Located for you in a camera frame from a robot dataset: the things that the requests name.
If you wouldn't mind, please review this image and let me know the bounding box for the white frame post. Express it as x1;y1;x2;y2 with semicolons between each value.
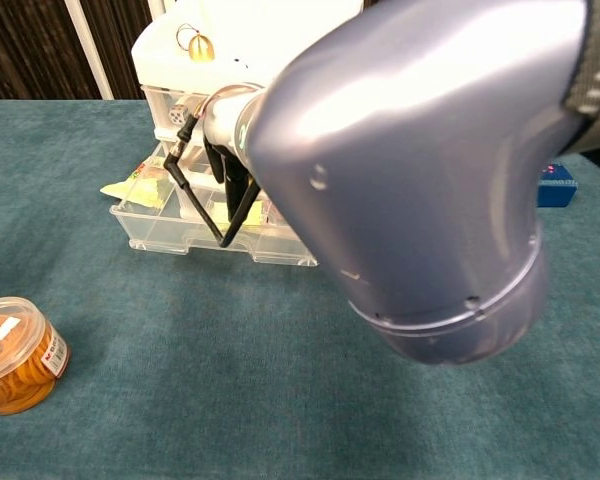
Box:
147;0;174;26
63;0;115;100

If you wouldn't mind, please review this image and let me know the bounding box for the teal table cloth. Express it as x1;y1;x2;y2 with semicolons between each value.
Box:
0;98;600;480

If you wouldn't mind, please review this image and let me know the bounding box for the gold bell with red ring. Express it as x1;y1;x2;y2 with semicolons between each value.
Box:
175;23;215;63

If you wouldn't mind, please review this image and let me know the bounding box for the yellow-green snack packet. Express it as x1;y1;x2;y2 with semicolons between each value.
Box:
99;159;179;209

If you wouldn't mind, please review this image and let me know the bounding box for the clear lowest drawer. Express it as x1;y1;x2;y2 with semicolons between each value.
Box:
108;142;319;267

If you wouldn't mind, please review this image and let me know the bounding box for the dark blue printed box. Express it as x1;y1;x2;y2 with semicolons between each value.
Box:
537;162;579;209

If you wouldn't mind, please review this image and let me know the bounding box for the small pale yellow item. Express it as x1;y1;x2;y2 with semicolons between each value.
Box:
224;199;269;229

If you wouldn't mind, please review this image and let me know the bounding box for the grey lettered velcro strap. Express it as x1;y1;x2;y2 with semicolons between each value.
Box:
559;0;600;154

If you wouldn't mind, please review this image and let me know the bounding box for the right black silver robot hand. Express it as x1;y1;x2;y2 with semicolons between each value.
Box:
202;137;262;226

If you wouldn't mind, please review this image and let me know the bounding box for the clear highest drawer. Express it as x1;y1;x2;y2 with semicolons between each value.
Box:
140;84;216;132

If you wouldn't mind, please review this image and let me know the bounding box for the clear jar of rubber bands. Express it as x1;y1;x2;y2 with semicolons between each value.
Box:
0;296;71;416

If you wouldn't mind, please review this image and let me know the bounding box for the white plastic drawer cabinet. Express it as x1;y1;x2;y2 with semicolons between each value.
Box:
131;0;366;201

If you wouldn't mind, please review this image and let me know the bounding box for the dark brown pleated curtain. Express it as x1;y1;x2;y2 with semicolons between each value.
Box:
0;0;154;101

